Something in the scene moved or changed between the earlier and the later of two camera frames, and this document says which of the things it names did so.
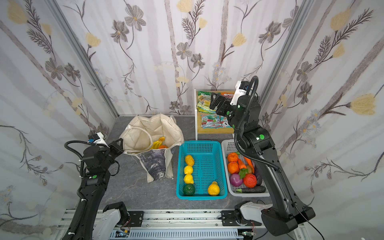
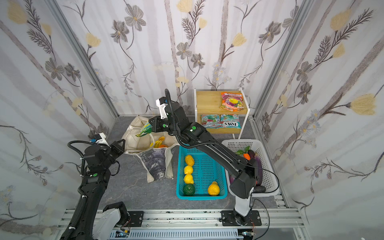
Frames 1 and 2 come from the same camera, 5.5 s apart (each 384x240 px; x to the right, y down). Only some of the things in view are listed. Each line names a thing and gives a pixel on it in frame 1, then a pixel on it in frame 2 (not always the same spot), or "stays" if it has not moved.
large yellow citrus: (214, 189) stays
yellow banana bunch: (156, 144) stays
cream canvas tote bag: (138, 137) stays
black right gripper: (222, 106) to (157, 123)
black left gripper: (112, 149) stays
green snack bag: (203, 102) to (147, 129)
